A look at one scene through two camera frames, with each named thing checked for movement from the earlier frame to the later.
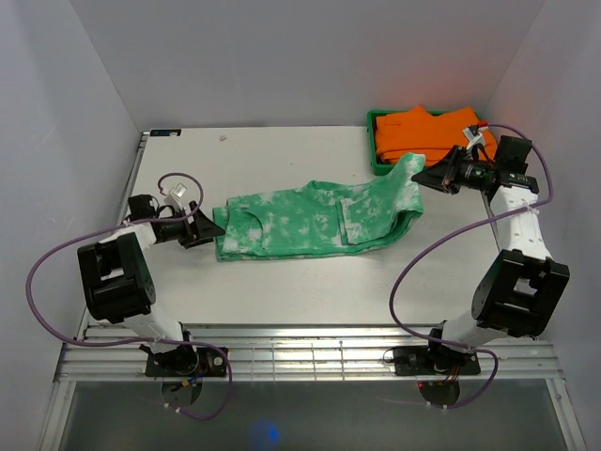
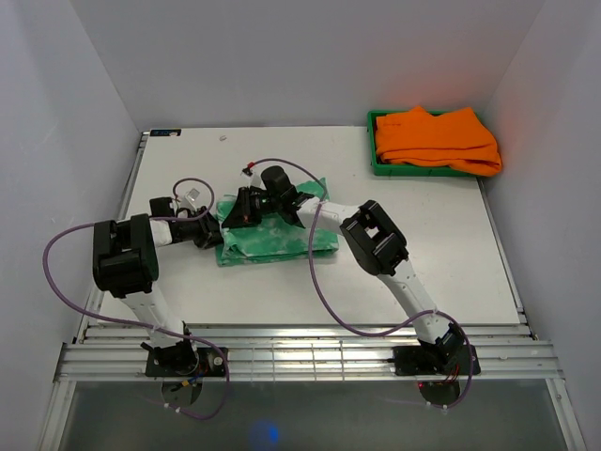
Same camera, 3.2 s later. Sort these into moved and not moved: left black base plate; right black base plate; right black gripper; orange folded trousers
Moved: right black gripper
Not moved: left black base plate; orange folded trousers; right black base plate
